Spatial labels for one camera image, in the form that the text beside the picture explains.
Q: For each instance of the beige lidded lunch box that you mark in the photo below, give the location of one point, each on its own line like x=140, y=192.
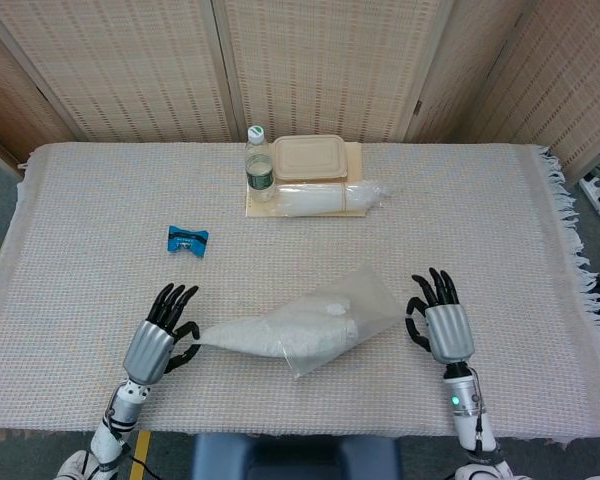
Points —
x=310, y=157

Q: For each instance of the blue snack wrapper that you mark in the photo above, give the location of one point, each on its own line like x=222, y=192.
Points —
x=186, y=241

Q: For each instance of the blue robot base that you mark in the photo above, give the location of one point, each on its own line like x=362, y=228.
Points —
x=295, y=457

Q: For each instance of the light wooden board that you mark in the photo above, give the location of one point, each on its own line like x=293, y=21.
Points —
x=355, y=160

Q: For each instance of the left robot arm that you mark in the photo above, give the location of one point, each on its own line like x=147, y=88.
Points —
x=122, y=407

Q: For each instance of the transparent zip bag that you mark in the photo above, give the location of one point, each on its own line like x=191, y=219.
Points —
x=370, y=300

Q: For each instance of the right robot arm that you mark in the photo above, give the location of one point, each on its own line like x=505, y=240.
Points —
x=467, y=410

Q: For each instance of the clear plastic water bottle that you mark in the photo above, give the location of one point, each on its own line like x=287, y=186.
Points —
x=259, y=172

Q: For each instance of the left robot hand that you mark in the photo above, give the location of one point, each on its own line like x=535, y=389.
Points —
x=147, y=350

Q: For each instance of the woven beige tablecloth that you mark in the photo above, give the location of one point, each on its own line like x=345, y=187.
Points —
x=105, y=210

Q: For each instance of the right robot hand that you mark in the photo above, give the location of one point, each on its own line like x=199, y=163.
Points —
x=447, y=330

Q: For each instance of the white cups in plastic sleeve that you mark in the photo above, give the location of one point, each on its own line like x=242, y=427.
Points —
x=315, y=199

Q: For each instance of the woven folding screen panel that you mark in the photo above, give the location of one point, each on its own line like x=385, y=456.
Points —
x=10, y=100
x=330, y=65
x=130, y=65
x=580, y=80
x=470, y=90

